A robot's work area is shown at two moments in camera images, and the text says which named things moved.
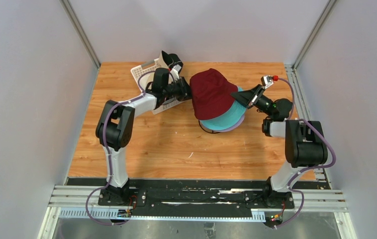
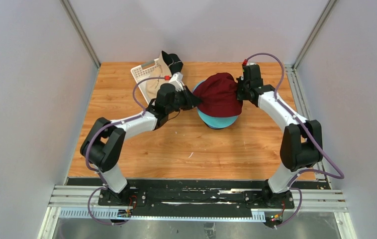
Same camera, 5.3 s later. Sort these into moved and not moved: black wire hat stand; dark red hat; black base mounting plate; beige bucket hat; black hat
Moved: dark red hat; black wire hat stand; beige bucket hat
Not moved: black hat; black base mounting plate
